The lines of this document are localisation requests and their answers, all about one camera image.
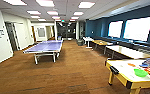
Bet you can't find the dark floor bin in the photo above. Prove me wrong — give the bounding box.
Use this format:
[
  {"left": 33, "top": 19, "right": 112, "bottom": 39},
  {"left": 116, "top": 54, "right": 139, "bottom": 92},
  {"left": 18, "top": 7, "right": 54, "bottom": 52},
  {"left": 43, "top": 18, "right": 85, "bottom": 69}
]
[{"left": 76, "top": 38, "right": 85, "bottom": 47}]

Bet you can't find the small white table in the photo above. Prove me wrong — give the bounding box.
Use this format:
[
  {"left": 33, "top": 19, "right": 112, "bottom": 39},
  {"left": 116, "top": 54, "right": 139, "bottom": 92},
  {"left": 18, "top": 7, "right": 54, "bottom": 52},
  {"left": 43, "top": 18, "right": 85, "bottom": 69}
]
[{"left": 82, "top": 36, "right": 95, "bottom": 50}]

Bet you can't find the blue ping pong table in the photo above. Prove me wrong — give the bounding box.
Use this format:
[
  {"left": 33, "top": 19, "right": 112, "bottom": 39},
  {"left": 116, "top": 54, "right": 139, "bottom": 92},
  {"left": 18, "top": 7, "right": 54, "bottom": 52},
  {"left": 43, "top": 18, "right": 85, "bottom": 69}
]
[{"left": 22, "top": 39, "right": 65, "bottom": 66}]

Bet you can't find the bright window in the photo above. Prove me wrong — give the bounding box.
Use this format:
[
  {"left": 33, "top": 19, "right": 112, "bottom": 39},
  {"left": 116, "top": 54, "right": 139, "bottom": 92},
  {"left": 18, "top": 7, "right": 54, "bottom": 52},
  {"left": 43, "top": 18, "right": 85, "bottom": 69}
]
[
  {"left": 123, "top": 16, "right": 150, "bottom": 43},
  {"left": 107, "top": 20, "right": 124, "bottom": 39}
]

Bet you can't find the white ceiling light panel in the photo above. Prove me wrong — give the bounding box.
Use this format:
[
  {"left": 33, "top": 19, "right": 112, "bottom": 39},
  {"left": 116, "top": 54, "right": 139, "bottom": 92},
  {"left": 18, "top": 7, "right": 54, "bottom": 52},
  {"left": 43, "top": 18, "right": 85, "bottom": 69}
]
[
  {"left": 77, "top": 1, "right": 96, "bottom": 10},
  {"left": 3, "top": 0, "right": 27, "bottom": 6},
  {"left": 35, "top": 0, "right": 56, "bottom": 8}
]

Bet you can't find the yellow wooden game table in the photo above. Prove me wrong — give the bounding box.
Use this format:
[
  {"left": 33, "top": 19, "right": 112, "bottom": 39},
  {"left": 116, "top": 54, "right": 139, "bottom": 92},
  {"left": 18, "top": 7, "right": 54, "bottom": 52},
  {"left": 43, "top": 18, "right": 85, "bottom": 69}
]
[{"left": 105, "top": 57, "right": 150, "bottom": 94}]

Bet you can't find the green bowl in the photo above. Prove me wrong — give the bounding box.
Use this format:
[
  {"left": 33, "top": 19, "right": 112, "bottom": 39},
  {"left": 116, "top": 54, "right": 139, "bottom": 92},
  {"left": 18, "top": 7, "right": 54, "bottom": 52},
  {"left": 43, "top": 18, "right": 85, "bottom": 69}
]
[{"left": 133, "top": 67, "right": 149, "bottom": 79}]

